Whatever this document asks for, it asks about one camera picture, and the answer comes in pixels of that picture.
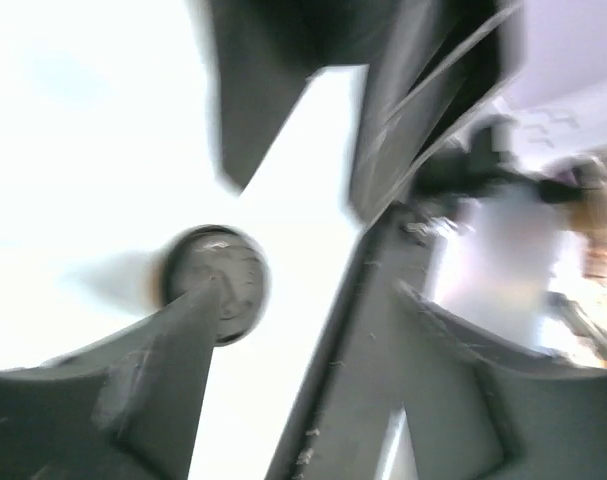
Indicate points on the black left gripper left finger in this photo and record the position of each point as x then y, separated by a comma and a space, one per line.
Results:
128, 408

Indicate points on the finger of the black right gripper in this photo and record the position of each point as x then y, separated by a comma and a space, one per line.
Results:
266, 51
439, 61

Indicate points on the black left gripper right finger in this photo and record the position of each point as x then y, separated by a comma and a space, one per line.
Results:
392, 376

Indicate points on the brown paper cup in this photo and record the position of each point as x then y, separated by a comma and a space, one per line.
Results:
154, 277

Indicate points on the black plastic cup lid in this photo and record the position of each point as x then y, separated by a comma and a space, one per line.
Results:
233, 259

